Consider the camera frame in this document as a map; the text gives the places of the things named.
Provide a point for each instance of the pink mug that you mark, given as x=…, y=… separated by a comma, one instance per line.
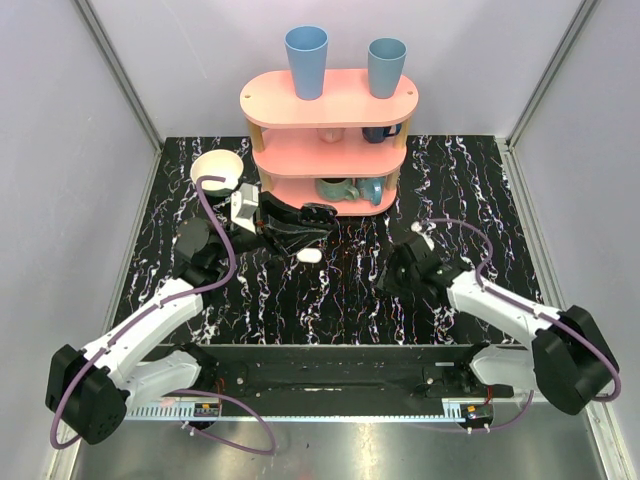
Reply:
x=330, y=135

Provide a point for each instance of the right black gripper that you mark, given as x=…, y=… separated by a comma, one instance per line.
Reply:
x=387, y=277

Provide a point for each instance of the white green bowl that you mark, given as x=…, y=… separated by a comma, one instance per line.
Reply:
x=218, y=163

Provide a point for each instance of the teal green mug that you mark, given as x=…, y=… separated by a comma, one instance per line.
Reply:
x=336, y=189

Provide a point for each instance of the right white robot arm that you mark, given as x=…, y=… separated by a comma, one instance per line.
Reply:
x=562, y=354

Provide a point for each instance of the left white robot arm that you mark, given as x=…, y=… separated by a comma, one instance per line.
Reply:
x=91, y=389

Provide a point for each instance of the tall blue cup left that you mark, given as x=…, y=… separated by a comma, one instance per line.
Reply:
x=306, y=48

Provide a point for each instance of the pink three-tier shelf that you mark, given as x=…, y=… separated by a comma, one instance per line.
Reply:
x=346, y=133

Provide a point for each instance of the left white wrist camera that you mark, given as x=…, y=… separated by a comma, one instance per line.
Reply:
x=244, y=204

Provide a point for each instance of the blue cup right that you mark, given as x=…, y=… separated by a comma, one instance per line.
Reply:
x=386, y=58

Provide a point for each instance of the white earbuds charging case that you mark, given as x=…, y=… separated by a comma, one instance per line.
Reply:
x=309, y=255

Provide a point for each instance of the light blue mug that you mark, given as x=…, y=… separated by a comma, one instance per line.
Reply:
x=371, y=189

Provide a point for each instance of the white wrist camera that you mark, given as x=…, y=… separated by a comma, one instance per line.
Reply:
x=244, y=204
x=419, y=230

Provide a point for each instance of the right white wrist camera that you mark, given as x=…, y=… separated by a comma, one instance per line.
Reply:
x=419, y=230

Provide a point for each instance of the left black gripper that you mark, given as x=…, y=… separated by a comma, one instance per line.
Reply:
x=268, y=226

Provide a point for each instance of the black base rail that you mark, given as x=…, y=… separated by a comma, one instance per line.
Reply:
x=332, y=381

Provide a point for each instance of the black marble mat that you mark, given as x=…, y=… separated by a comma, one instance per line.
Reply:
x=456, y=187

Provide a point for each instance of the navy blue mug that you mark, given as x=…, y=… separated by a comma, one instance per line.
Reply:
x=377, y=135

